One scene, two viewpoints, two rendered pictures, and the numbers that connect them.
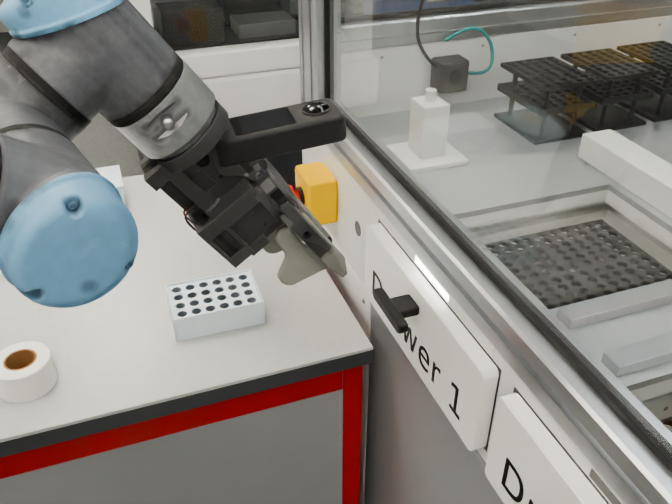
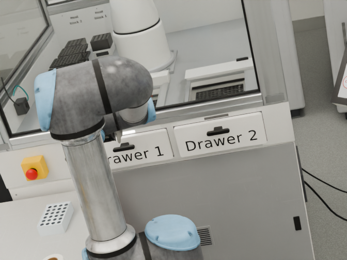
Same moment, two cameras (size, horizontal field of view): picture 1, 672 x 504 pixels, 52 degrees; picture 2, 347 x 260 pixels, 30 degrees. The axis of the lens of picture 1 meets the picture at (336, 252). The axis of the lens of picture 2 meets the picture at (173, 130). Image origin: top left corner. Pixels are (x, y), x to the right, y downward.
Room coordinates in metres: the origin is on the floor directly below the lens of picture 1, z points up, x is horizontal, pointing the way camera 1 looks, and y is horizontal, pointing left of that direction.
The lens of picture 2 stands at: (-0.53, 1.47, 1.87)
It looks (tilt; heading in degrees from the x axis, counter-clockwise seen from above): 27 degrees down; 301
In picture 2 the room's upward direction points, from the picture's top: 15 degrees counter-clockwise
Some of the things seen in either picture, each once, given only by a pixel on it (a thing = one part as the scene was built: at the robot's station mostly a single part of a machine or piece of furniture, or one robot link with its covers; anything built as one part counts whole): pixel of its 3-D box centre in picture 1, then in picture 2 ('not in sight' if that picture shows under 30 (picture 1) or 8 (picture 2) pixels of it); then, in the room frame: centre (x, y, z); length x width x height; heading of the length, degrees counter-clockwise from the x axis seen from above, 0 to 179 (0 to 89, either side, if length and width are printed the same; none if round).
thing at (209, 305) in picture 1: (214, 303); (56, 218); (0.77, 0.17, 0.78); 0.12 x 0.08 x 0.04; 109
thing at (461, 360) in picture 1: (419, 324); (127, 150); (0.61, -0.10, 0.87); 0.29 x 0.02 x 0.11; 20
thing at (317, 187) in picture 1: (314, 194); (34, 168); (0.91, 0.03, 0.88); 0.07 x 0.05 x 0.07; 20
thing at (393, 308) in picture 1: (399, 307); (124, 146); (0.60, -0.07, 0.91); 0.07 x 0.04 x 0.01; 20
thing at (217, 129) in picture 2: not in sight; (218, 130); (0.30, -0.18, 0.91); 0.07 x 0.04 x 0.01; 20
